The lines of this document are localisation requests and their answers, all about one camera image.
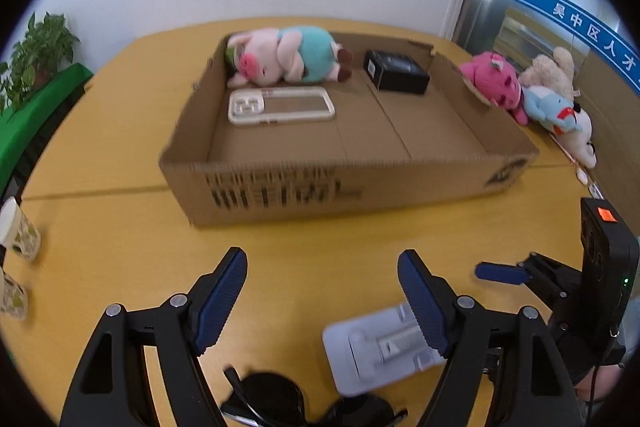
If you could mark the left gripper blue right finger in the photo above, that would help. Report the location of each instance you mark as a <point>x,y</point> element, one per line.
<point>429,298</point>

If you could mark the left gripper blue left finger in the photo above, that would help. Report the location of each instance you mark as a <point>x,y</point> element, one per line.
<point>213,297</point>

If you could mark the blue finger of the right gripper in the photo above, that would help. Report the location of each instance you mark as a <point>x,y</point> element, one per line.
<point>506,274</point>

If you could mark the grey folding phone stand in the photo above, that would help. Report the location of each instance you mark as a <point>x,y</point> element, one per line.
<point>376,350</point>

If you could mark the black sunglasses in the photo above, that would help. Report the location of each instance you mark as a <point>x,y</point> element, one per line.
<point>272,399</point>

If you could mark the clear phone case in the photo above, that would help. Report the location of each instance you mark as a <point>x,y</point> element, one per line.
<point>252,107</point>

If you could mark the pig plush teal shirt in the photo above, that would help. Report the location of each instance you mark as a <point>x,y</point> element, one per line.
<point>297,55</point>

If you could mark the person right hand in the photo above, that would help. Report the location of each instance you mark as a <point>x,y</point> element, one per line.
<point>599,383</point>

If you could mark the white earbuds case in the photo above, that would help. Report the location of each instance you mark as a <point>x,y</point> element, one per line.
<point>582,176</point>

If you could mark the white panda plush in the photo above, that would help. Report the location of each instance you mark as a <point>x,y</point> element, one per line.
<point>578,143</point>

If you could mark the blue red plush toy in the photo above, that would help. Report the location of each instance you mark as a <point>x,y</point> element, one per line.
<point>551,110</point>

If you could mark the brown cardboard box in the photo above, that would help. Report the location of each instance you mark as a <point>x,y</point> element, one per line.
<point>382,149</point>

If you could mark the paper cup near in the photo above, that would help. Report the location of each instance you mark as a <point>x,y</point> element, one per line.
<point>14,299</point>

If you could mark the paper cup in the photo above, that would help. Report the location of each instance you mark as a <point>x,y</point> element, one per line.
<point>17,233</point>
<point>14,299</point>

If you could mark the pink bear plush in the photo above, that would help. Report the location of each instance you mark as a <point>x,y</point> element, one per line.
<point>495,82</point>

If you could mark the paper cup far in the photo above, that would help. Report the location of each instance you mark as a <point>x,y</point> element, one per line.
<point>17,233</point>

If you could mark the beige bunny plush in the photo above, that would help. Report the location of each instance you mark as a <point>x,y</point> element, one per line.
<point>554,72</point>

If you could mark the black small box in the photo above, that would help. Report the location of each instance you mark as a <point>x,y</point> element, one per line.
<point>396,72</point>

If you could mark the green covered table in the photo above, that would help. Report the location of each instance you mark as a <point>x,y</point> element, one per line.
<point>25,132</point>

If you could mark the large potted plant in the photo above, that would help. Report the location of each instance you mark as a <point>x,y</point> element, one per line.
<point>46,46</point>

